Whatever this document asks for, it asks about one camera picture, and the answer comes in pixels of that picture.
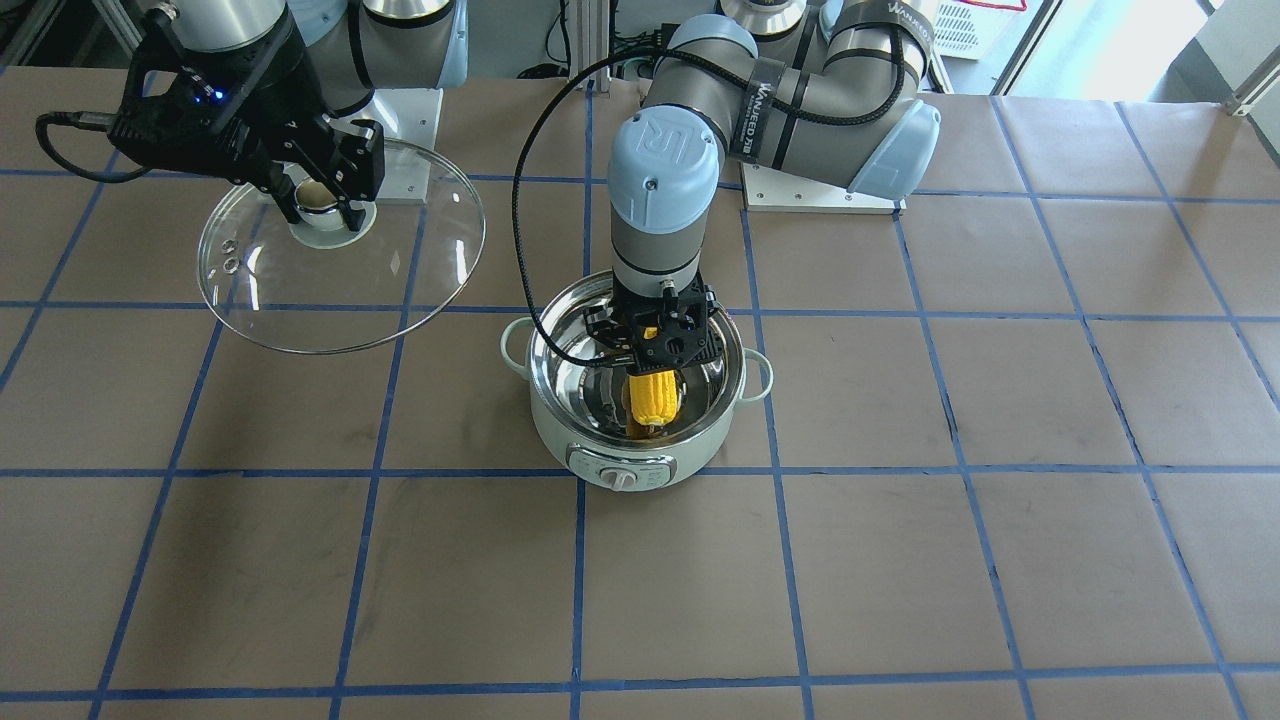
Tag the pale green electric pot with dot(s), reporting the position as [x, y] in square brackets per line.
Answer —
[583, 414]

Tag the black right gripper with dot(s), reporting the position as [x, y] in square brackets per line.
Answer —
[283, 92]

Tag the glass pot lid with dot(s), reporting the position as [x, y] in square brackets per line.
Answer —
[316, 288]

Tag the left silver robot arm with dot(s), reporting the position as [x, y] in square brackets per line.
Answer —
[828, 94]

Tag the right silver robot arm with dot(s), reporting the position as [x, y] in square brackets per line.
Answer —
[357, 47]

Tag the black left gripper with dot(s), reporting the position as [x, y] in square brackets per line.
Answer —
[604, 330]

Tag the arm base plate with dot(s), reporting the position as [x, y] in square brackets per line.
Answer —
[410, 119]
[766, 189]

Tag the yellow corn cob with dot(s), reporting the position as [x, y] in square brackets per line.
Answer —
[652, 402]

